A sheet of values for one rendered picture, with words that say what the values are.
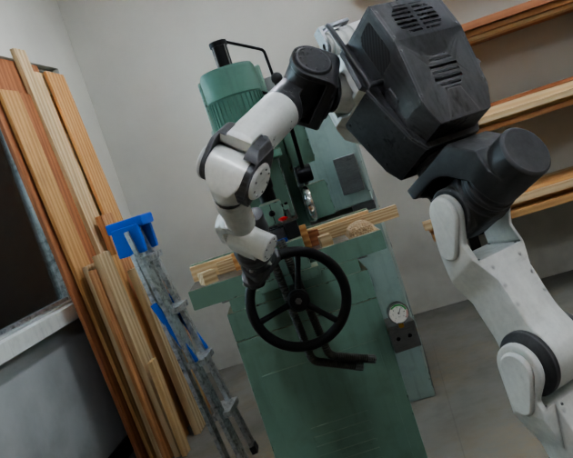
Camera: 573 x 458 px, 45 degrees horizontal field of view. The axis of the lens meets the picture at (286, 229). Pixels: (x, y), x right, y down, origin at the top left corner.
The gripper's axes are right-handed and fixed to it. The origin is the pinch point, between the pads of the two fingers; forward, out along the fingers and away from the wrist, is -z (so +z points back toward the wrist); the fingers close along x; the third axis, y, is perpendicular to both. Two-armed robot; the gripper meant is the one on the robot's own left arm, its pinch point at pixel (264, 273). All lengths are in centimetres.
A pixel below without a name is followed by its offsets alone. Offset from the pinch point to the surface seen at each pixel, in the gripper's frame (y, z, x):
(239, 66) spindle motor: 46, -1, 49
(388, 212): -9, -35, 45
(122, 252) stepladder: 87, -87, -7
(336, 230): 1.6, -35.2, 31.1
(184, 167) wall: 167, -220, 75
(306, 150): 27, -37, 51
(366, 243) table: -11.6, -24.1, 28.8
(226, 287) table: 15.3, -23.9, -4.9
